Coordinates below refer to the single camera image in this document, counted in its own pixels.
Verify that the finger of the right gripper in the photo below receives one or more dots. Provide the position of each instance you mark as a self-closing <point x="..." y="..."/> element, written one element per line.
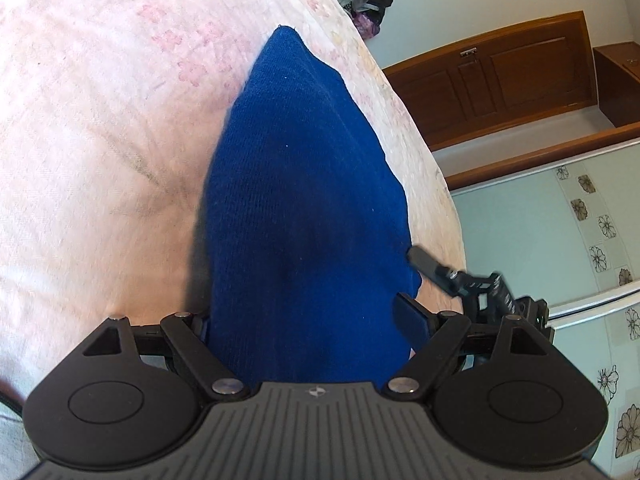
<point x="443" y="277"/>

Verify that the blue knit sweater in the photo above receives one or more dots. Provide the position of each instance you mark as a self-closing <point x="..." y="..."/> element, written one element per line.
<point x="307" y="230"/>

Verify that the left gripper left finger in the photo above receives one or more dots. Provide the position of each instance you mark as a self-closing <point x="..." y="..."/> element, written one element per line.
<point x="197" y="363"/>

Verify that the floral wardrobe panel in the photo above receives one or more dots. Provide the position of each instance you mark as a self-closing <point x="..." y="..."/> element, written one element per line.
<point x="569" y="234"/>

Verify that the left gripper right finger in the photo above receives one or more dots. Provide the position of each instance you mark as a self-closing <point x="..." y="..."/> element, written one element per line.
<point x="435" y="338"/>

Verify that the brown wooden door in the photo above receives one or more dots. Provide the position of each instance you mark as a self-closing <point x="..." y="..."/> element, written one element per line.
<point x="514" y="76"/>

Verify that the pink bed cover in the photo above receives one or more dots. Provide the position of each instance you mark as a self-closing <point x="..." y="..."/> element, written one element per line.
<point x="110" y="113"/>

